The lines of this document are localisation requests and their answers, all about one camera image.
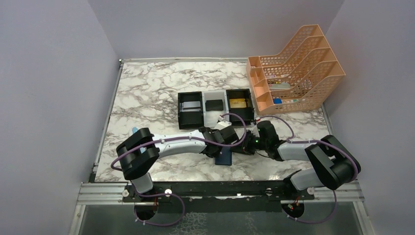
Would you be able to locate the blue card holder wallet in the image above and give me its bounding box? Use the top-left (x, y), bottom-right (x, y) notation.
top-left (214, 148), bottom-right (232, 166)

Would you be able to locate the white middle sorting bin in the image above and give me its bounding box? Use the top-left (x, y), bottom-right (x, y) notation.
top-left (202, 90), bottom-right (229, 128)

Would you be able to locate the black left sorting bin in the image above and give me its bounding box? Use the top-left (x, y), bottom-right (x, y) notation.
top-left (177, 92), bottom-right (204, 130)

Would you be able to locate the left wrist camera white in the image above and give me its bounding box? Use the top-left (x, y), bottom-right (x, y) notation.
top-left (214, 120), bottom-right (232, 130)

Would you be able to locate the black card in bin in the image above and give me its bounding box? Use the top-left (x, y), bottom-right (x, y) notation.
top-left (205, 99), bottom-right (224, 112)

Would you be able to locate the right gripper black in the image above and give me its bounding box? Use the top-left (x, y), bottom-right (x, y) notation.
top-left (231, 129), bottom-right (268, 154)

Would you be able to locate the silver card in bin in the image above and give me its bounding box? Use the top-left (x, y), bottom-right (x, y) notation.
top-left (180, 101), bottom-right (201, 112)

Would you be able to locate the gold card in bin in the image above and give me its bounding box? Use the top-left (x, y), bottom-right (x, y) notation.
top-left (229, 98), bottom-right (248, 109)

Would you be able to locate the aluminium table frame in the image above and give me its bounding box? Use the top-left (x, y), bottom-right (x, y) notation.
top-left (69, 57), bottom-right (374, 235)

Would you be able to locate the black metal mounting rail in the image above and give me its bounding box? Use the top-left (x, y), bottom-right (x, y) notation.
top-left (122, 180), bottom-right (315, 213)

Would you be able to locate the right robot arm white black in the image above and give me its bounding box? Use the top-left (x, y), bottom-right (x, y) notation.
top-left (232, 120), bottom-right (361, 199)

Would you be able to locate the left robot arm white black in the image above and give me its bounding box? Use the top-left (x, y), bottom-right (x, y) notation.
top-left (111, 126), bottom-right (242, 201)

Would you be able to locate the orange plastic file organizer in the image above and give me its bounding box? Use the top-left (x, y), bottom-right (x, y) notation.
top-left (246, 24), bottom-right (346, 115)

